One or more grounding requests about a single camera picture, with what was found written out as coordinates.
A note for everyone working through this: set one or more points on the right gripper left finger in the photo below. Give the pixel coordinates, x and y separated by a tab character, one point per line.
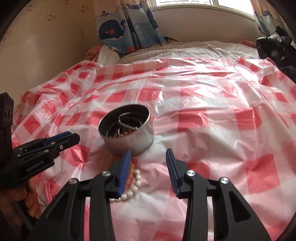
63	219

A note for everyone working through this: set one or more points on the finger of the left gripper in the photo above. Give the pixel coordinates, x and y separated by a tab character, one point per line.
64	143
56	137

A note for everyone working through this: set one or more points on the silver bangle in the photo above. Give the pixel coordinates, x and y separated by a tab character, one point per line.
130	121

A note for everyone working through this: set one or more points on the left hand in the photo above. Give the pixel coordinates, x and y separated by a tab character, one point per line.
10	198

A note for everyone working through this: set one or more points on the round silver metal tin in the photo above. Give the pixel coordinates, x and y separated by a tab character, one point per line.
118	139

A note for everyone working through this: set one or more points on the pink stuffed toy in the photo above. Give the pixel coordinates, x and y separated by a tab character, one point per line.
94	51

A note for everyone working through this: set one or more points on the striped pillow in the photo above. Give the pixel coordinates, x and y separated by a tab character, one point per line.
107	56

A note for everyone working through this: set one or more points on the red white checkered plastic sheet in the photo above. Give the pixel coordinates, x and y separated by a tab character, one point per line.
223	118

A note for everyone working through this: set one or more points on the whale print curtain left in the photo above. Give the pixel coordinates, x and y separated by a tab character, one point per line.
126	26

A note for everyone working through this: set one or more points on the striped white bedsheet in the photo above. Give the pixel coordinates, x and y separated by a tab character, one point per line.
209	49

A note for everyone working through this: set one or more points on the black clothes pile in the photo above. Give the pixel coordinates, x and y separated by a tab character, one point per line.
280	48

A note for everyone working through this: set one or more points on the tree print curtain right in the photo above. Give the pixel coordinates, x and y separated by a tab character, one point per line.
266	17

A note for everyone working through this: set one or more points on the window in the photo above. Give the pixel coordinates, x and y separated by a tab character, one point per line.
244	7

